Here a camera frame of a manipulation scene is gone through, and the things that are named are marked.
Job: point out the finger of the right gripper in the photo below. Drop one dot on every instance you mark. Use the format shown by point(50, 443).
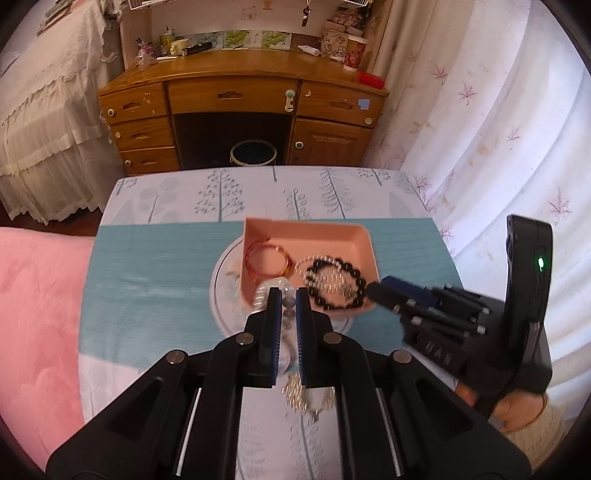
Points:
point(448, 299)
point(420, 315)

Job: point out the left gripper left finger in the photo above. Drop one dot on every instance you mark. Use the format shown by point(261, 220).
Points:
point(180, 418)

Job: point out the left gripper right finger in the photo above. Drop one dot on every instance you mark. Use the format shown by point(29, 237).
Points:
point(396, 419)

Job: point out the gold rhinestone hair comb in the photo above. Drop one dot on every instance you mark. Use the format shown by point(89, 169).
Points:
point(309, 402)

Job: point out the flower earring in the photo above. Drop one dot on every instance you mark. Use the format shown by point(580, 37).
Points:
point(348, 291)

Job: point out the right hand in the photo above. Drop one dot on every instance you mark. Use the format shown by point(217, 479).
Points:
point(518, 409)

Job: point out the pink rectangular tray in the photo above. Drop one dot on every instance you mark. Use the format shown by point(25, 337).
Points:
point(319, 256)

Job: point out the tree print tablecloth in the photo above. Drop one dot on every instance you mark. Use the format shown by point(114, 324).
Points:
point(181, 259)

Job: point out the white floral curtain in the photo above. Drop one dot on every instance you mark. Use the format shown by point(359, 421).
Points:
point(488, 115)

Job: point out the round waste bin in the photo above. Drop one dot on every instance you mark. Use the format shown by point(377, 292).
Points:
point(252, 153)

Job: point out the pink blanket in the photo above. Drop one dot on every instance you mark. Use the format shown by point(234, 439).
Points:
point(42, 283)

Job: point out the red box on desk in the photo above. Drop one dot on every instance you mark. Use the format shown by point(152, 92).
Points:
point(371, 80)

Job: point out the wooden desk with drawers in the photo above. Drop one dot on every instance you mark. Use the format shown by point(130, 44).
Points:
point(189, 113)

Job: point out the red printed cup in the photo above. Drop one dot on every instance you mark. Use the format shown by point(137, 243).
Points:
point(355, 48)

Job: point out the lace covered bed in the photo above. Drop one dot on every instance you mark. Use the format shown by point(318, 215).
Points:
point(56, 152)

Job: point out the black flashlight on desk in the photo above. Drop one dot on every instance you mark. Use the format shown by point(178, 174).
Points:
point(197, 48)

